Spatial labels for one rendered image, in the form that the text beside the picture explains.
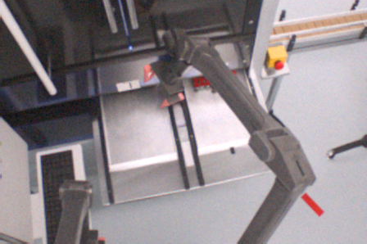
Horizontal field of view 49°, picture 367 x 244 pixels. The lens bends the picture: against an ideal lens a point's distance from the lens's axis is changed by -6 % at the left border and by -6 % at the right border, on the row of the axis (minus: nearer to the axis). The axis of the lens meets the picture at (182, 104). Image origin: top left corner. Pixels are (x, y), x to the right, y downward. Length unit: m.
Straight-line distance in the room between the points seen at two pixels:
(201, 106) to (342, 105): 1.37
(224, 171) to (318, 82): 1.44
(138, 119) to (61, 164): 0.37
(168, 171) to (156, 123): 0.20
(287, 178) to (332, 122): 1.89
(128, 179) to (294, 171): 0.84
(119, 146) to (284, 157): 0.89
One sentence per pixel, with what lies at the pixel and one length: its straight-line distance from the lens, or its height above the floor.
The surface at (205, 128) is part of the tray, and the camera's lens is 1.65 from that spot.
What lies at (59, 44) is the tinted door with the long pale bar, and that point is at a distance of 1.35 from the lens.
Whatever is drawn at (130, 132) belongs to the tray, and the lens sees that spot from 1.66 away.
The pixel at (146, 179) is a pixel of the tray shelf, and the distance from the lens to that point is 1.59.
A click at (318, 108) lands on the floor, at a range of 2.78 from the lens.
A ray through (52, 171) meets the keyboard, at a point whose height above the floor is 0.82.
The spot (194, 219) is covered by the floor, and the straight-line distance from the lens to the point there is 2.44.
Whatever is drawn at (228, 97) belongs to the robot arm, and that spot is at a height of 1.50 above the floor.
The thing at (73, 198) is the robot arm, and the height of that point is 1.41.
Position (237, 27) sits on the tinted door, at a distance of 1.44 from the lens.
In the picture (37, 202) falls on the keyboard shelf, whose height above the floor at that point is 0.80.
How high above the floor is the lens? 2.39
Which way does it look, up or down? 63 degrees down
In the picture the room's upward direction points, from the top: 4 degrees counter-clockwise
